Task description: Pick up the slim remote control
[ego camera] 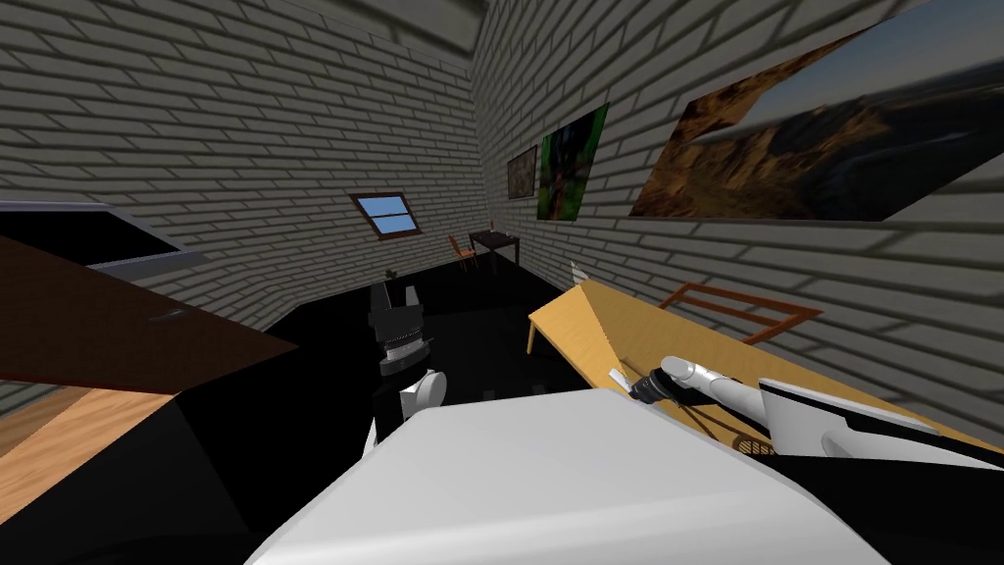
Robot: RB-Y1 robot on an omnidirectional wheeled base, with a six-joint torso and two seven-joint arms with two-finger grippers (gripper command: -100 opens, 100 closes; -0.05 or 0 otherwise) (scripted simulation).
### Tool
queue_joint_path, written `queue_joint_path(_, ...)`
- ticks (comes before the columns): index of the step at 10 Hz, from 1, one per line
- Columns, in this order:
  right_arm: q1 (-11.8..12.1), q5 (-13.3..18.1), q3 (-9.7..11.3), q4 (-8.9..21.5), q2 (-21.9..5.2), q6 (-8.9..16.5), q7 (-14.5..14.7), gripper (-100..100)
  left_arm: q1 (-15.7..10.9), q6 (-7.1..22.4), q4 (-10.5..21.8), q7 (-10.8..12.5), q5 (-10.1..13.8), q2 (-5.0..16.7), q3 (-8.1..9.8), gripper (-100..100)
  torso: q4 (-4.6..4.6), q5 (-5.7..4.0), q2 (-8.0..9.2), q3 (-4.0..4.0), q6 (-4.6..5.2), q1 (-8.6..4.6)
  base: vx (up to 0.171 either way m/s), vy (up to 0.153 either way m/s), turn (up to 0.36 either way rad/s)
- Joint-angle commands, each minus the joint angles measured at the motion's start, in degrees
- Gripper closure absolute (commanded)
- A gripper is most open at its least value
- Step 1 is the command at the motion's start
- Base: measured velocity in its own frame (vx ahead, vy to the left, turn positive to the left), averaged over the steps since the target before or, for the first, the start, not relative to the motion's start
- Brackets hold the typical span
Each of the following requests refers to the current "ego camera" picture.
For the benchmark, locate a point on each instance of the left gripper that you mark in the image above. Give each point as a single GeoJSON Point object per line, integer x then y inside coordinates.
{"type": "Point", "coordinates": [398, 322]}

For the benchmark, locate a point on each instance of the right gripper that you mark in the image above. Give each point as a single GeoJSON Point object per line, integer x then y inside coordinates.
{"type": "Point", "coordinates": [649, 388]}

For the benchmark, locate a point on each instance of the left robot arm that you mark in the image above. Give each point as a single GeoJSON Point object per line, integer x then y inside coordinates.
{"type": "Point", "coordinates": [408, 392]}

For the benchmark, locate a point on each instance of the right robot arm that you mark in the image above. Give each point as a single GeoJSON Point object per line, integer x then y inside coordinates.
{"type": "Point", "coordinates": [823, 424]}

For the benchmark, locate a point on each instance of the light wooden table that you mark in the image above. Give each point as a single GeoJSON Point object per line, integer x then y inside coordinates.
{"type": "Point", "coordinates": [627, 322]}

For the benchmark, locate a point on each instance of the orange wooden chair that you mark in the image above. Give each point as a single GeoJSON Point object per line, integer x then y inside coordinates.
{"type": "Point", "coordinates": [463, 251]}

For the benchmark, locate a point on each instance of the brown framed window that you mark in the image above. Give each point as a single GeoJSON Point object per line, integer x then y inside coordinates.
{"type": "Point", "coordinates": [386, 215]}

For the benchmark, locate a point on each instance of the dark small table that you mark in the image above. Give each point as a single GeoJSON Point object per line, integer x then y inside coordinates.
{"type": "Point", "coordinates": [496, 239]}

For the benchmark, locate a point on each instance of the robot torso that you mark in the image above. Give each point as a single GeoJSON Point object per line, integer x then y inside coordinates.
{"type": "Point", "coordinates": [565, 486]}

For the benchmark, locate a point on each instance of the brown wooden chair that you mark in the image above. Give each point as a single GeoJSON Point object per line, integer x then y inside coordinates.
{"type": "Point", "coordinates": [737, 310]}

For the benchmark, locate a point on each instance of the dark brown door leaf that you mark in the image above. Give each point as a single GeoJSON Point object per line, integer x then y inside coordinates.
{"type": "Point", "coordinates": [102, 329]}

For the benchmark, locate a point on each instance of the small brown wall picture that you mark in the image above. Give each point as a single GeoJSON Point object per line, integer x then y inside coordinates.
{"type": "Point", "coordinates": [522, 173]}

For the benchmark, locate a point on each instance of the green wall picture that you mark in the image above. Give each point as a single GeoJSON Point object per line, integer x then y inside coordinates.
{"type": "Point", "coordinates": [571, 165]}

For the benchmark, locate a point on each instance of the large landscape wall picture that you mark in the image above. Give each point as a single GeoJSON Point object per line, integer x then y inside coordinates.
{"type": "Point", "coordinates": [831, 141]}

